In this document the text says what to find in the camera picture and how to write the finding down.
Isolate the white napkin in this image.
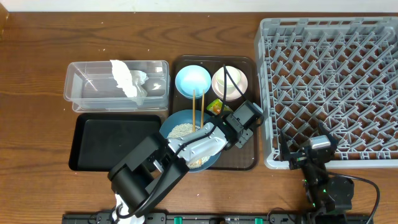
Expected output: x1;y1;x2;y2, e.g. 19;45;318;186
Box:
110;60;149;106

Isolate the white cup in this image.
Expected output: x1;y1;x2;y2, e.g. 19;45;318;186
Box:
215;66;241;95

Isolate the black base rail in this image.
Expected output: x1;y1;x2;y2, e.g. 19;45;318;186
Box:
62;212;374;224

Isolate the brown serving tray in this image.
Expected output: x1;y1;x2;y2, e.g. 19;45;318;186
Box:
169;55;260;170

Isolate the clear plastic waste bin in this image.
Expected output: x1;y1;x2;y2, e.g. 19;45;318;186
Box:
64;60;170;113

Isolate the grey dishwasher rack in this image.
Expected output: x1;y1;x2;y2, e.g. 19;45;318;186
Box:
254;17;397;169

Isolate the black plastic tray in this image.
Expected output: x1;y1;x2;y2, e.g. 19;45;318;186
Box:
68;113;161;172

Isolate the wooden chopstick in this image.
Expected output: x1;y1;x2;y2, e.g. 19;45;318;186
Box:
192;89;196;133
200;90;205;128

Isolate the large blue plate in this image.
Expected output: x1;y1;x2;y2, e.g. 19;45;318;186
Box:
159;110;221;172

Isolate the light blue bowl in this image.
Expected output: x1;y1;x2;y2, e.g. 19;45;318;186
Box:
175;65;211;100

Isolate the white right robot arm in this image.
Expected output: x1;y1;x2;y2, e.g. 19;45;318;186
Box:
280;123;354;224

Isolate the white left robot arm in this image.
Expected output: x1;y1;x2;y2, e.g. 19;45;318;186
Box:
108;101;264;220

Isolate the yellow green snack wrapper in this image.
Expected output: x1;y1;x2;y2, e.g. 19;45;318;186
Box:
206;98;233;115

